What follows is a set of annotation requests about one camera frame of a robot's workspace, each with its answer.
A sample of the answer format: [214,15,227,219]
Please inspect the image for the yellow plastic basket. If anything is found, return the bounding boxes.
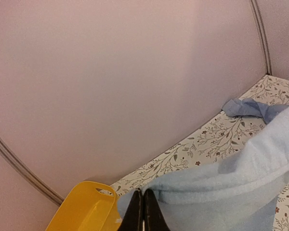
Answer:
[46,181,122,231]

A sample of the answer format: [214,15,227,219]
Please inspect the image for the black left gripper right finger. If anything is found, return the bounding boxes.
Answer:
[144,189,170,231]

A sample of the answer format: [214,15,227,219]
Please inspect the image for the left aluminium corner post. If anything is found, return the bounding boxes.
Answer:
[0,137,64,206]

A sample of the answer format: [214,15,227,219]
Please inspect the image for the blue button-up shirt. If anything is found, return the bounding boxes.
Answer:
[117,107,289,231]

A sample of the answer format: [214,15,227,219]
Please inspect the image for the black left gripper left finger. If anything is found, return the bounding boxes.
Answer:
[118,189,143,231]

